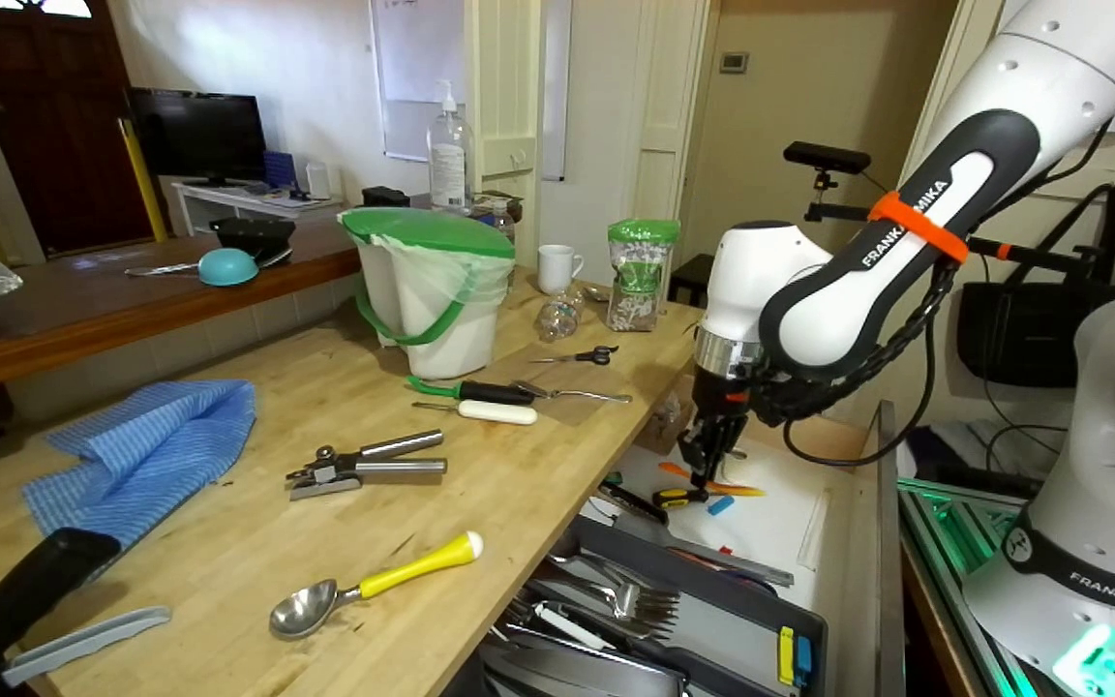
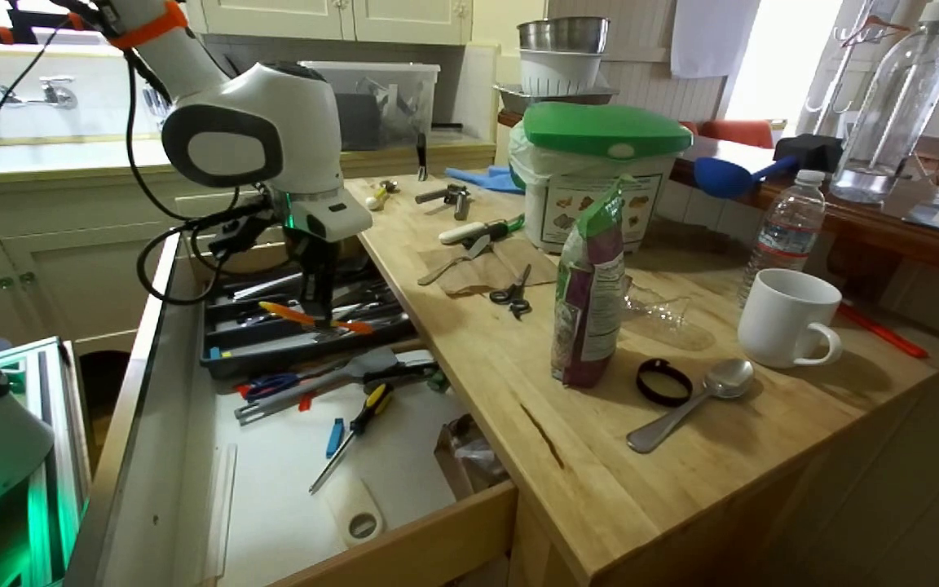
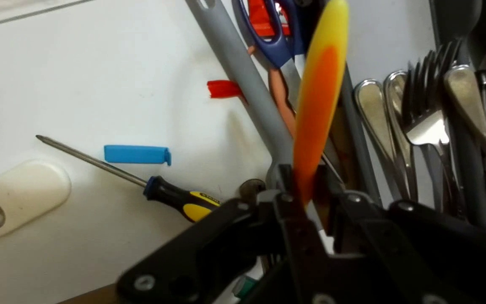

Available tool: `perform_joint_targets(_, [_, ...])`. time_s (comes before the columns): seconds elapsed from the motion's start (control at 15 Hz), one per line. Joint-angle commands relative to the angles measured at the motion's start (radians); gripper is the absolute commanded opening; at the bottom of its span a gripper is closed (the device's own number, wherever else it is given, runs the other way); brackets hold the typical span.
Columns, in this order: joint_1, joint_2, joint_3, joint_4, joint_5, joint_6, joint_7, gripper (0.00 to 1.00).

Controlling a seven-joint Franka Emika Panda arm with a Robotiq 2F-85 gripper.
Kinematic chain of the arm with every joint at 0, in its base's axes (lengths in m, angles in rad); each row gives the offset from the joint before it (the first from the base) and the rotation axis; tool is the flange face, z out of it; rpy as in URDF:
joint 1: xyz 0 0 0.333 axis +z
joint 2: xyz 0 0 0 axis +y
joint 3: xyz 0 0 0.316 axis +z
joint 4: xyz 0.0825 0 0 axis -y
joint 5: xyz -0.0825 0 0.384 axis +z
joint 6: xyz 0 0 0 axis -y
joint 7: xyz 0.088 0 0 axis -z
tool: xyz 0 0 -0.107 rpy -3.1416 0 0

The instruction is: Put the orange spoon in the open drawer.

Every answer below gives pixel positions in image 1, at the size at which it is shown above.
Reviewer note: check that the yellow clip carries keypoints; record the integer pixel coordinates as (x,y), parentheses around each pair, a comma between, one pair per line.
(786,655)

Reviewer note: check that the orange spoon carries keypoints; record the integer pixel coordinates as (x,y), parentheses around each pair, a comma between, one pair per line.
(727,488)

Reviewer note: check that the silver spoon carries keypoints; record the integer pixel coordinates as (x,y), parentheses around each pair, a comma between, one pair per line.
(577,393)

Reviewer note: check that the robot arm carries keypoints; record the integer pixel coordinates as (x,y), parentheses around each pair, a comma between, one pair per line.
(993,145)

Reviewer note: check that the clear pump bottle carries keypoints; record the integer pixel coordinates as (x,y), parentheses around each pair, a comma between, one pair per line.
(449,155)

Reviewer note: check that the white side table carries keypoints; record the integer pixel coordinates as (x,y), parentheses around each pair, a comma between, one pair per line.
(248,205)

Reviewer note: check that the black stool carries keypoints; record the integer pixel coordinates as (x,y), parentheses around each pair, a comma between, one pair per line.
(691,281)

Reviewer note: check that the teal bowl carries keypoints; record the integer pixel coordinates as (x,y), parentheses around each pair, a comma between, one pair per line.
(228,268)

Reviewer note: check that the television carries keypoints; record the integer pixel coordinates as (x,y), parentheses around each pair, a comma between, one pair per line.
(197,136)

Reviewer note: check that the clear jar with green cover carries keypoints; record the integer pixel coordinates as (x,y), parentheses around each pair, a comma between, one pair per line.
(643,276)

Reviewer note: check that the grey plastic tool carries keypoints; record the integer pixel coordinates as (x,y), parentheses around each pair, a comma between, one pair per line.
(83,644)

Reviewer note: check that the dark wooden door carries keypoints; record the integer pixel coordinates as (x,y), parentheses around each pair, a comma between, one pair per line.
(45,126)

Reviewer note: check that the clear plastic bag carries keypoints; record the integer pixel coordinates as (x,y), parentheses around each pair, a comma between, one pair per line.
(664,421)

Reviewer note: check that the metal can opener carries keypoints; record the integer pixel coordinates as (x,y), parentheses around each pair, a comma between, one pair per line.
(364,465)

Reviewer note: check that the small clear bottle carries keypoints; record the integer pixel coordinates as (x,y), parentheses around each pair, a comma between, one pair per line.
(502,223)

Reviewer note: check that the blue clip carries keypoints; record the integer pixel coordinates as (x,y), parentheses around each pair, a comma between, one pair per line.
(803,657)

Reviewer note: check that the heap of forks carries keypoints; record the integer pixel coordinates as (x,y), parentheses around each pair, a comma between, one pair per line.
(616,605)

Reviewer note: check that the small blue piece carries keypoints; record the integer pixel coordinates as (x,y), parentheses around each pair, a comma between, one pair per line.
(720,504)

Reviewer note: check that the black bag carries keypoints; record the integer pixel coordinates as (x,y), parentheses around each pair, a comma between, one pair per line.
(1032,329)

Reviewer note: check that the yellow and black tool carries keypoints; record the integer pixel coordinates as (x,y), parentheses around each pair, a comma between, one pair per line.
(678,498)

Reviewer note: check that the white mug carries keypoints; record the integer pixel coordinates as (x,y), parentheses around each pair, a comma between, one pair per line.
(556,268)

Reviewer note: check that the thermostat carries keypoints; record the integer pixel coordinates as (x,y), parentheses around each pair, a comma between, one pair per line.
(734,62)

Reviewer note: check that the drawer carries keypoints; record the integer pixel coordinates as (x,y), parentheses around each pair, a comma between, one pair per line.
(770,542)

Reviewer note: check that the camera on mount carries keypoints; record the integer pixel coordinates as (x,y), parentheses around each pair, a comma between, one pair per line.
(827,157)

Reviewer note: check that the silver utensil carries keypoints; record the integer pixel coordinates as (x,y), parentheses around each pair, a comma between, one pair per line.
(161,269)

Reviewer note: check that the black container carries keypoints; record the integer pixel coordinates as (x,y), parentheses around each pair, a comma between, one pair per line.
(253,235)

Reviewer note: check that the grey cutlery tray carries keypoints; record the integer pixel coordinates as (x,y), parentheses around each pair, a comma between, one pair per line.
(712,620)

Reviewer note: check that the blue striped cloth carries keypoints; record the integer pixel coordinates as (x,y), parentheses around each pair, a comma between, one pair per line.
(141,455)

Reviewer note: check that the yellow pole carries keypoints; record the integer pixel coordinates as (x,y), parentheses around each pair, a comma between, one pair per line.
(143,179)

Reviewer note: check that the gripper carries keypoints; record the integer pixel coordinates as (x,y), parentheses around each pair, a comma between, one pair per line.
(718,397)

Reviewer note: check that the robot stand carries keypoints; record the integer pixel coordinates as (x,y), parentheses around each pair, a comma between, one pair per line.
(945,542)

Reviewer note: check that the white bin with green bag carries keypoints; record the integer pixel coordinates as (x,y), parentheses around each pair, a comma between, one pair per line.
(441,290)

